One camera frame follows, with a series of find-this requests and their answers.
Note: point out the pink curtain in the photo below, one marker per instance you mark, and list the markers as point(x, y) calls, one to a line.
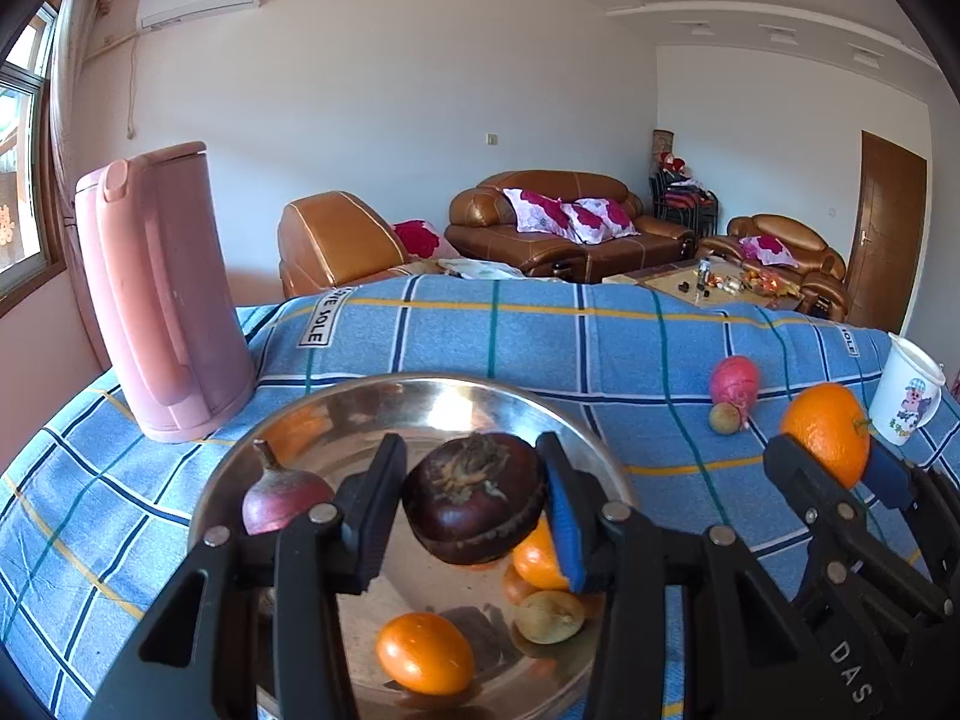
point(71, 90)

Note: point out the pink round fruit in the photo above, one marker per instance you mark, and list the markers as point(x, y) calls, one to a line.
point(735, 382)

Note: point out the pile of snacks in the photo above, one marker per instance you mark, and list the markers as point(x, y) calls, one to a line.
point(765, 283)

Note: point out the stacked dark chairs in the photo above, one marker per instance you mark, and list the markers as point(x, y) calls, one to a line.
point(682, 202)

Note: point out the pink electric kettle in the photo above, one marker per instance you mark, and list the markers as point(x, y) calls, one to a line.
point(165, 300)

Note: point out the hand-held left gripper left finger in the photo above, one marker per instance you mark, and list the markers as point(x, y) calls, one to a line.
point(375, 517)

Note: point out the brown leather armchair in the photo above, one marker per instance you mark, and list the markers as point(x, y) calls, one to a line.
point(821, 262)
point(330, 240)

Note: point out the brown wooden door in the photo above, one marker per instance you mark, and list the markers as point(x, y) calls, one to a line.
point(885, 232)

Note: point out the orange with stem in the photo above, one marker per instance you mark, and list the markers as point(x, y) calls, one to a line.
point(825, 427)

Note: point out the small yellow fruit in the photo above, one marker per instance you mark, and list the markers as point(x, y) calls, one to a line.
point(551, 615)
point(725, 420)

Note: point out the white crumpled cloth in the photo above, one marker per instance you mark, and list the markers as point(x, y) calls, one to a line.
point(480, 268)

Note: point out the coffee table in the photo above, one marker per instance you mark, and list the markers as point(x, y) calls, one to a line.
point(660, 281)

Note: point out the window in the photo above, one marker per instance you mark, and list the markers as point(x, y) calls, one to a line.
point(26, 165)

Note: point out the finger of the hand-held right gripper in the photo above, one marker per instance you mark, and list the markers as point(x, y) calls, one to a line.
point(799, 480)
point(892, 480)

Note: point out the dark purple mangosteen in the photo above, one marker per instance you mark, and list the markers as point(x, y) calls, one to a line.
point(472, 502)

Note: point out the stainless steel bowl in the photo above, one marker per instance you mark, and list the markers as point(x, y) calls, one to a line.
point(450, 412)

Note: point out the dark red round fruit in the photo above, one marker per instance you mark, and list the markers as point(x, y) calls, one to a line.
point(281, 499)

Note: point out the white cartoon cup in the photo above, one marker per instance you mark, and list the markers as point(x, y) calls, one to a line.
point(904, 397)

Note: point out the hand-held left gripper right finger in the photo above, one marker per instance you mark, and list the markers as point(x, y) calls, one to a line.
point(566, 532)

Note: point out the blue plaid cloth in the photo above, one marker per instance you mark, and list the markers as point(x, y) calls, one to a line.
point(525, 345)

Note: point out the brown leather sofa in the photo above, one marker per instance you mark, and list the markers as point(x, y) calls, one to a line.
point(487, 240)

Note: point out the red floral pillow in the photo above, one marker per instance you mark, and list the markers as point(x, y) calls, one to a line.
point(536, 210)
point(600, 219)
point(420, 238)
point(769, 249)

